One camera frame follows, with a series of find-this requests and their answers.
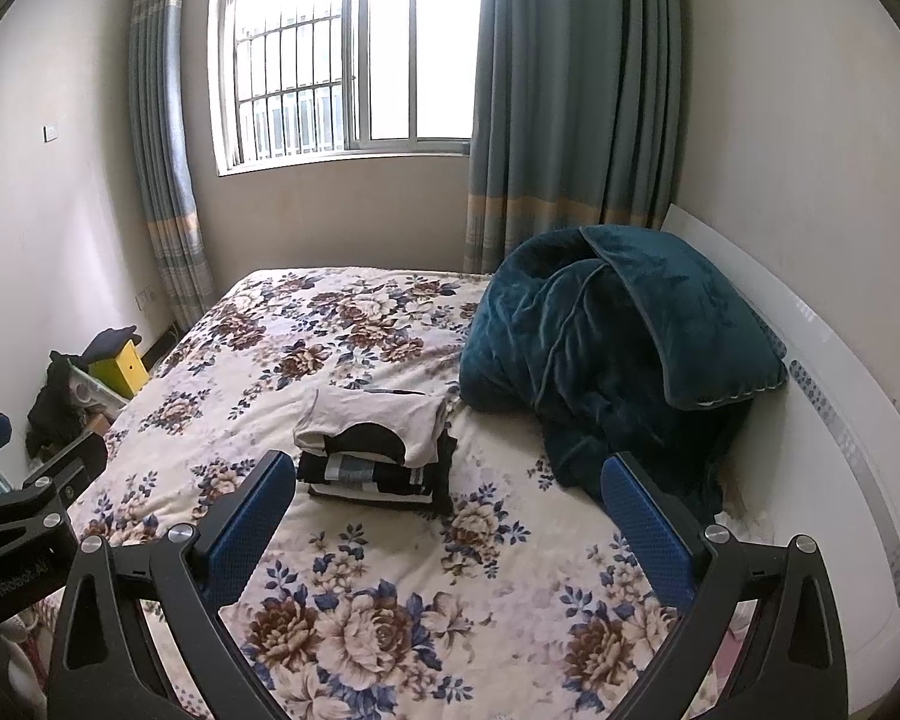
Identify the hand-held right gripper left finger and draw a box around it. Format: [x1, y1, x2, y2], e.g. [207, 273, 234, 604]
[47, 450, 297, 720]

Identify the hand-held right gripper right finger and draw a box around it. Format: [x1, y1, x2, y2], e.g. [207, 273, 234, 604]
[600, 453, 848, 720]

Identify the beige long-sleeve shirt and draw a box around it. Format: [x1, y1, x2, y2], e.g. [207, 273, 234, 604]
[292, 386, 451, 466]

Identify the black clothes pile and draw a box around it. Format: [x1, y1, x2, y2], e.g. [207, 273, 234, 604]
[26, 352, 91, 458]

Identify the white plastic basket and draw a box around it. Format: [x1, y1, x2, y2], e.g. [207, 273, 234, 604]
[71, 379, 125, 413]

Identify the crumpled white cloth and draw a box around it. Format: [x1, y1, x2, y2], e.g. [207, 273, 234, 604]
[712, 506, 766, 541]

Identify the yellow box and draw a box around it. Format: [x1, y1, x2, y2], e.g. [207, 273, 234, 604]
[88, 341, 149, 400]

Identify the folded dark striped sweater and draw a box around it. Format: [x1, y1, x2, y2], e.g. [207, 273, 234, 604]
[298, 424, 458, 496]

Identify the navy cloth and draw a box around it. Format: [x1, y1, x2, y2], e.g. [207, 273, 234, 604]
[81, 325, 139, 361]

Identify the pink bed sheet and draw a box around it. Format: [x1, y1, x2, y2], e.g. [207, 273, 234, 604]
[709, 607, 755, 698]

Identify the floral bedspread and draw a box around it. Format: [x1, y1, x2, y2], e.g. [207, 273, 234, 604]
[15, 266, 728, 720]

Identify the teal plush blanket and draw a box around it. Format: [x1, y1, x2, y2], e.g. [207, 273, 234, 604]
[459, 225, 790, 518]

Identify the white headboard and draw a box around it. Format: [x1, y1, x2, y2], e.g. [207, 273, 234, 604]
[660, 202, 900, 713]

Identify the narrow blue-grey curtain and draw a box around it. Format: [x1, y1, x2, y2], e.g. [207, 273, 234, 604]
[127, 0, 218, 331]

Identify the wide blue-grey curtain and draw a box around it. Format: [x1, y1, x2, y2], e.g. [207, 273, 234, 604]
[461, 0, 683, 275]

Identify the barred window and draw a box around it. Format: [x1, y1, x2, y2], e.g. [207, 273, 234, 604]
[210, 0, 492, 177]

